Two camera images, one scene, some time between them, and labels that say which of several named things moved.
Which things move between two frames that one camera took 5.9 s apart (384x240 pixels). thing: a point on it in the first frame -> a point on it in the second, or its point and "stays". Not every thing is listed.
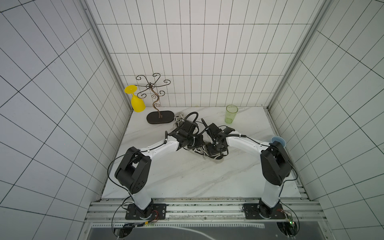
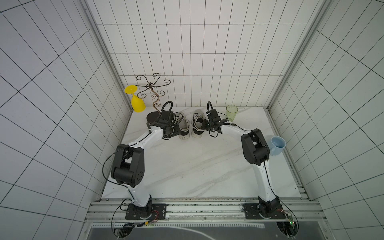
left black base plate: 154,211 stays
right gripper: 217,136 -> 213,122
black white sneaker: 213,151 -> 198,115
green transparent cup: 231,110 stays
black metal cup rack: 160,116 stays
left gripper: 200,142 -> 177,131
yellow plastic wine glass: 138,104 stays
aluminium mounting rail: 204,210 stays
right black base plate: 253,211 stays
